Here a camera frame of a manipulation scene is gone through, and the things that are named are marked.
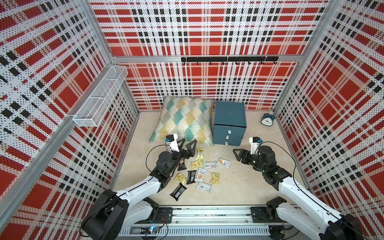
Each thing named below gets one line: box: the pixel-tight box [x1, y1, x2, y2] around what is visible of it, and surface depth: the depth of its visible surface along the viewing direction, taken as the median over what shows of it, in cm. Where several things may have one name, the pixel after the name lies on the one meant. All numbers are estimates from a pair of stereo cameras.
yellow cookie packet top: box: [195, 148, 205, 160], surface depth 95 cm
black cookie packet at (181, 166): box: [177, 158, 187, 171], surface depth 91 cm
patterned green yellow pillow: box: [149, 95, 215, 147], surface depth 97 cm
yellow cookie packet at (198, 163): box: [190, 159, 204, 170], surface depth 92 cm
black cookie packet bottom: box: [170, 182, 187, 202], surface depth 82 cm
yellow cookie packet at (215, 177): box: [210, 172, 220, 185], surface depth 86 cm
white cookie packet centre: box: [203, 161, 217, 170], surface depth 92 cm
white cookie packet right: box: [216, 157, 232, 169], surface depth 92 cm
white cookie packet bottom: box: [196, 181, 213, 194], surface depth 84 cm
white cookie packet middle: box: [194, 168, 207, 182], surface depth 88 cm
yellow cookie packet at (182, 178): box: [174, 172, 187, 186], surface depth 86 cm
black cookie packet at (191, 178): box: [186, 170, 197, 185], surface depth 87 cm
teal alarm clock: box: [261, 113, 276, 127], surface depth 110 cm
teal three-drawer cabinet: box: [213, 101, 247, 147], surface depth 92 cm
